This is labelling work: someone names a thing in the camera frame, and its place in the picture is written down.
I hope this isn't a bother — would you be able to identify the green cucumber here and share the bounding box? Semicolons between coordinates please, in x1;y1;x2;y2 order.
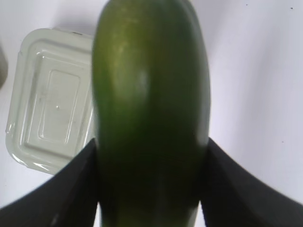
92;0;211;227

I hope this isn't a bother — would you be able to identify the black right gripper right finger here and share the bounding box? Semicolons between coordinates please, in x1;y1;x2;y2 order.
200;139;303;227

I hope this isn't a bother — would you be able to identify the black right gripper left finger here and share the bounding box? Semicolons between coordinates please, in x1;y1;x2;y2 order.
0;140;98;227

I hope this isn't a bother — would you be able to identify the green lidded glass food container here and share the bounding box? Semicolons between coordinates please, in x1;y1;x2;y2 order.
5;28;94;175

